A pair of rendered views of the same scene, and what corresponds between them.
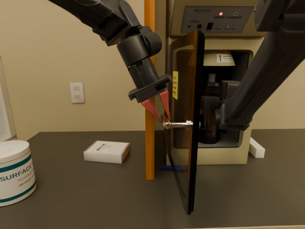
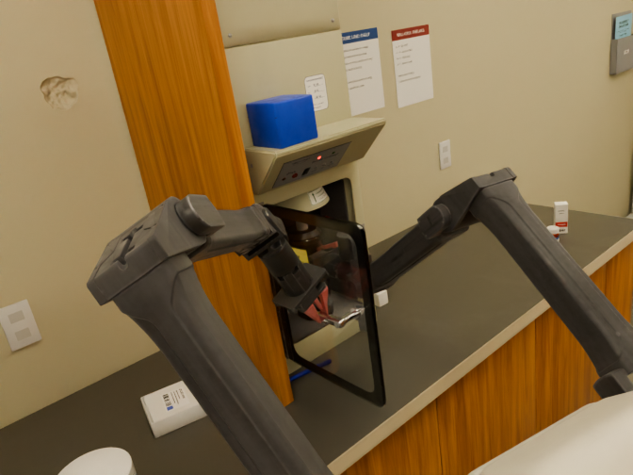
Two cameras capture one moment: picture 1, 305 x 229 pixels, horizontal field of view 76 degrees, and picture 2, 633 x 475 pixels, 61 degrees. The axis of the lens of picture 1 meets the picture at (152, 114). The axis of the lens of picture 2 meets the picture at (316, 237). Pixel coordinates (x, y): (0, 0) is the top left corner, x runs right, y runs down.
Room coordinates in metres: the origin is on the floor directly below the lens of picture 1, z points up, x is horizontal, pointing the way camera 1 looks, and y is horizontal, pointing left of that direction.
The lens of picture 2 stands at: (-0.32, 0.50, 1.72)
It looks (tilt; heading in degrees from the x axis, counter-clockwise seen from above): 21 degrees down; 325
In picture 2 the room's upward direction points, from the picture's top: 9 degrees counter-clockwise
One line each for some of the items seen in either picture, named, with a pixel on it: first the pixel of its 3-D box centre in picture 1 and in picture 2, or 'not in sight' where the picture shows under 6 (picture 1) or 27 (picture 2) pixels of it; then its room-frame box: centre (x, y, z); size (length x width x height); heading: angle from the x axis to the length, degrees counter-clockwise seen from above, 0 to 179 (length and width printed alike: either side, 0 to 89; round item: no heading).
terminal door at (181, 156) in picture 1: (179, 115); (320, 303); (0.52, -0.07, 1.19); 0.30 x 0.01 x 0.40; 4
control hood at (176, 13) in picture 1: (225, 16); (320, 155); (0.63, -0.22, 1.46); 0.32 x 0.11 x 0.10; 92
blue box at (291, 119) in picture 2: not in sight; (282, 121); (0.63, -0.13, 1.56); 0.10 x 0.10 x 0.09; 2
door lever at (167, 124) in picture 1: (172, 121); (333, 315); (0.44, -0.05, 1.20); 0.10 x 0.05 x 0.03; 4
